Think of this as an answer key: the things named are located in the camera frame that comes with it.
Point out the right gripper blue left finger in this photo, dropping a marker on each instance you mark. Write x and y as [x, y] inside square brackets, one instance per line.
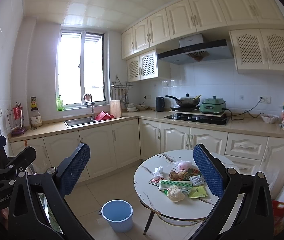
[38, 209]

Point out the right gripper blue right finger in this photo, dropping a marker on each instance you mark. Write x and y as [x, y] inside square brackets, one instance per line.
[244, 207]

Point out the yellow green sachet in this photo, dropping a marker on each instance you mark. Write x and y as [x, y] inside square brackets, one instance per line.
[197, 192]

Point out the silver foil packet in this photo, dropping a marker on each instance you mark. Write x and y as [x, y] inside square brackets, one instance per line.
[196, 180]

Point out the green gold snack wrapper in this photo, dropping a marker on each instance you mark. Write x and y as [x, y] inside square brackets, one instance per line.
[184, 175]

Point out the round rice cracker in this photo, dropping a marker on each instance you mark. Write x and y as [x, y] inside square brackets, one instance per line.
[175, 194]

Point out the red white pill blister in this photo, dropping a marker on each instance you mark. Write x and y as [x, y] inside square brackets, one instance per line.
[156, 181]

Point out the white tissue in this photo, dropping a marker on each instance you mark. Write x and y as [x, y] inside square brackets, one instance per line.
[158, 172]

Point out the green white tissue packet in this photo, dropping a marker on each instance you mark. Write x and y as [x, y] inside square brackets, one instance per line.
[182, 185]

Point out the steel kitchen sink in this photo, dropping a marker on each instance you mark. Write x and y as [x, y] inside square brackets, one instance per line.
[80, 121]

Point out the kitchen window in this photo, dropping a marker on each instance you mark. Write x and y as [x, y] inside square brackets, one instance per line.
[80, 68]

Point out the red cardboard box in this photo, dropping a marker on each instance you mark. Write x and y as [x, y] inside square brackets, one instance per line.
[278, 212]

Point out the round white marble table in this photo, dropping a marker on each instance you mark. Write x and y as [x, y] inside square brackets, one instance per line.
[187, 212]

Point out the large clear jar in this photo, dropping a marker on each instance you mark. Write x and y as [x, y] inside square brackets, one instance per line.
[35, 118]

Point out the light blue plastic bucket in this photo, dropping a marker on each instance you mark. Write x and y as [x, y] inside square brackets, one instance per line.
[119, 214]

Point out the yellow label sauce bottle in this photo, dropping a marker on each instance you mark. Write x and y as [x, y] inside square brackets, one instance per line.
[33, 103]

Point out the black gas stove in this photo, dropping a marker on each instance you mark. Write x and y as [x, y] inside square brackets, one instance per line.
[194, 115]

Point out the white bowl on counter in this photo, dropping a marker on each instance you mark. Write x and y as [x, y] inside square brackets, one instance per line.
[269, 118]

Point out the green dish soap bottle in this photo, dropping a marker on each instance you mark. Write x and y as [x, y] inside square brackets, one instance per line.
[60, 104]

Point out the lower cream cabinets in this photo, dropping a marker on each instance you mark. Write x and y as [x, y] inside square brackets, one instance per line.
[115, 145]

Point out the cream cabinets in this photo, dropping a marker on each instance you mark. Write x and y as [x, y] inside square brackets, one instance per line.
[191, 16]
[115, 145]

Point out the green electric cooker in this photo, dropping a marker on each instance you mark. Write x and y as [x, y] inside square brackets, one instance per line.
[213, 105]

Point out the chrome faucet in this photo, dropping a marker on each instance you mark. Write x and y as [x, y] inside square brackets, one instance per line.
[89, 102]

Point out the black wok with lid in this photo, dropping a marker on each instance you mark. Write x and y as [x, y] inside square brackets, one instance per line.
[186, 101]

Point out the wooden cutting board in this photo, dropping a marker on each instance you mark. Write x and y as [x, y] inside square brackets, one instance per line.
[115, 108]

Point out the black electric kettle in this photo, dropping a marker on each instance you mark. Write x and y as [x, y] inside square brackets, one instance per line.
[160, 104]

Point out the stacked white bowls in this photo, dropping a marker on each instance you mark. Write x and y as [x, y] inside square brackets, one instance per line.
[131, 107]

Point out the right lattice cabinet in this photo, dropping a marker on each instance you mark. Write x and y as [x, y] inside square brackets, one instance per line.
[258, 50]

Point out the lattice cabinet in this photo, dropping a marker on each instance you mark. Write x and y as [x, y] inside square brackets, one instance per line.
[258, 50]
[147, 66]

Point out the black range hood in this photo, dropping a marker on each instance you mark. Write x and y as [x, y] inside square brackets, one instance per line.
[198, 52]

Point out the left lattice cabinet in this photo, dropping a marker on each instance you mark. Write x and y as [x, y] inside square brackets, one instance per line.
[147, 66]

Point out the upper cream cabinets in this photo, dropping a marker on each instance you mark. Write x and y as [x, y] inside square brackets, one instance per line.
[191, 16]

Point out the wire utensil rack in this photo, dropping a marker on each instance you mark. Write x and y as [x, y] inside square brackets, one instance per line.
[15, 118]

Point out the hanging utensil rail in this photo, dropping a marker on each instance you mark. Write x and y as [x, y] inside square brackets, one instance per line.
[119, 91]

